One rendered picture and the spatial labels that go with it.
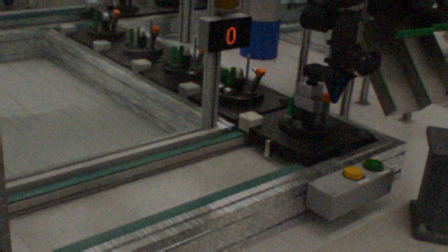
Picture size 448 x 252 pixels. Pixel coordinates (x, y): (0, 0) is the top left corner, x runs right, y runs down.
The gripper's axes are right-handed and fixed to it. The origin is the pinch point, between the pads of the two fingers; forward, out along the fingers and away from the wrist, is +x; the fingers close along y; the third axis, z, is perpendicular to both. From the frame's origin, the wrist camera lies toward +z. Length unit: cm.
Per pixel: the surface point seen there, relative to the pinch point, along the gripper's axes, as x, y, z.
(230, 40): -9.7, -19.0, -16.3
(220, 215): 13.5, -42.3, 10.7
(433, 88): 7.6, 43.6, 0.0
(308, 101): 4.5, -2.2, -5.8
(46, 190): 15, -63, -17
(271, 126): 12.5, -6.9, -12.5
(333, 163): 13.5, -7.6, 8.1
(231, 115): 12.4, -11.0, -23.0
